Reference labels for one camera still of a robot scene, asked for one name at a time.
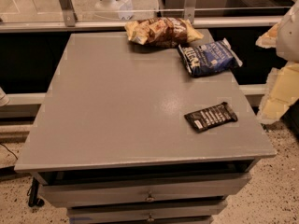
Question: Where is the black snack bar wrapper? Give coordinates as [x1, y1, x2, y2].
[184, 102, 238, 133]

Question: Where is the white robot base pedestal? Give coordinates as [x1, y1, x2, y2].
[94, 0, 134, 21]

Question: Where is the grey drawer cabinet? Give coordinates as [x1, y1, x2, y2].
[15, 32, 275, 224]

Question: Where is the blue chip bag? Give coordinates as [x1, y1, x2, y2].
[178, 38, 243, 77]

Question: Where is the black cabinet caster leg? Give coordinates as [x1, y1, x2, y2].
[27, 178, 45, 207]

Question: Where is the top grey drawer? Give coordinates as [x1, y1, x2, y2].
[39, 173, 251, 207]

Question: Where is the black floor cable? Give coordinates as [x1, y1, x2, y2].
[0, 142, 19, 161]

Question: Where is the white object at left edge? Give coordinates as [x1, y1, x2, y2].
[0, 87, 9, 106]

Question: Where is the grey drawer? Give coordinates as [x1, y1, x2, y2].
[67, 200, 227, 224]
[39, 173, 251, 207]

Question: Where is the metal glass barrier railing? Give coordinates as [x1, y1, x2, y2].
[0, 0, 297, 33]

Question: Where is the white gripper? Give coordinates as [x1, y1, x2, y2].
[255, 7, 299, 124]

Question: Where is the brown yellow chip bag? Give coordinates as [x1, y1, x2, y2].
[124, 17, 204, 48]

